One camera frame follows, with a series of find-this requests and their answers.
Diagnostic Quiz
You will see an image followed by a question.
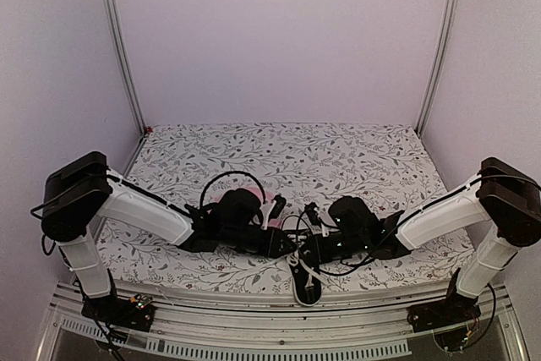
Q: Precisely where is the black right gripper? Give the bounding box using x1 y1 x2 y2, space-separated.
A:
298 232 368 264

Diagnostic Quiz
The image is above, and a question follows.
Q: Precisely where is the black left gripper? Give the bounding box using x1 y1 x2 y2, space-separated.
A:
221 225 298 259

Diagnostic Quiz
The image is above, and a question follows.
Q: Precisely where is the black white canvas sneaker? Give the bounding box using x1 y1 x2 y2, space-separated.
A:
281 213 322 307

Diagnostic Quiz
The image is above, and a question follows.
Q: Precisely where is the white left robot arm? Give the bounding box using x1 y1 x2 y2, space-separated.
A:
30 151 297 322

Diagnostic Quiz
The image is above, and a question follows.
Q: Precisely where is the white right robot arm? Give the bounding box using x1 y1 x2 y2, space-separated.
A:
300 157 540 324

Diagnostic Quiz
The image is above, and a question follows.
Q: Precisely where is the floral patterned table mat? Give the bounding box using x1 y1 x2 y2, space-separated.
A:
96 123 446 295

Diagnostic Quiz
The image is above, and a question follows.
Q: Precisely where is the pink plastic plate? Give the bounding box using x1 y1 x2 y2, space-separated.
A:
216 187 287 231

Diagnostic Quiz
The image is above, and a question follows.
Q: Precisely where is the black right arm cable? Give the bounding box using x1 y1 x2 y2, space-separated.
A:
293 208 390 276

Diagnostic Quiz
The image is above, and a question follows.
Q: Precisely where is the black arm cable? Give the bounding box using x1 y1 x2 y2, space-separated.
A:
293 208 390 276
198 170 265 210

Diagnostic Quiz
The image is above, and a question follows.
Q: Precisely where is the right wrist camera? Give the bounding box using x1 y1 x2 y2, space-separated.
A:
304 202 330 238

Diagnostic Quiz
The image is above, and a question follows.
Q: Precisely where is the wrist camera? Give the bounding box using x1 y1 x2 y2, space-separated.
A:
304 202 330 238
261 194 287 230

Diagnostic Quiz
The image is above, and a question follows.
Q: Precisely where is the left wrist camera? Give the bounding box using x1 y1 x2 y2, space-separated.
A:
261 194 287 230

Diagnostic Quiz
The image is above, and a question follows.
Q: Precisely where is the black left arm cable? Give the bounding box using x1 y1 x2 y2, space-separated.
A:
198 170 265 210

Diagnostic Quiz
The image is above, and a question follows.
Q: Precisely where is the aluminium front rail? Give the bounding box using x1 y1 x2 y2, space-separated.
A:
36 282 529 361

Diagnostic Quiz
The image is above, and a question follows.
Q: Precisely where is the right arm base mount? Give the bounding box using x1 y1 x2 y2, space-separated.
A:
407 297 481 332

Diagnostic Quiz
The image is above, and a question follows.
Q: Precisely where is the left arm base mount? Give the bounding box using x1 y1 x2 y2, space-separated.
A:
81 294 156 332

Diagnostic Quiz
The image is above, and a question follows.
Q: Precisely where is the right aluminium frame post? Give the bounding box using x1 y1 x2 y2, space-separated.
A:
415 0 459 139

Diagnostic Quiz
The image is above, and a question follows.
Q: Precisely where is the aluminium frame post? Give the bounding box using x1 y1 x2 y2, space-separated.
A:
415 0 459 139
103 0 147 136

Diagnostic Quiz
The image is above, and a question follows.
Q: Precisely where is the left aluminium frame post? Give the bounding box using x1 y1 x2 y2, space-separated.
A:
103 0 147 136

